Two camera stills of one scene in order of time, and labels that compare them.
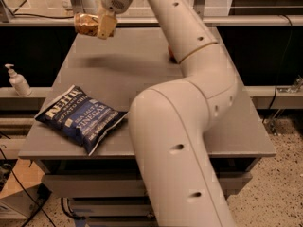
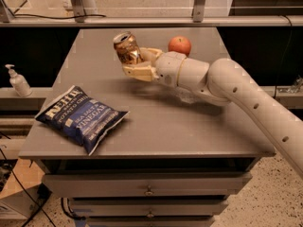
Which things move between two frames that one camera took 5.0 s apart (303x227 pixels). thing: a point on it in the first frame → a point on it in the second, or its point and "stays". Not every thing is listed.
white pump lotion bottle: (18, 81) stays
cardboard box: (24, 192) stays
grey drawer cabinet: (104, 188) stays
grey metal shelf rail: (153, 21) stays
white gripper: (111, 4) → (167, 68)
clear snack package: (86, 24) → (127, 47)
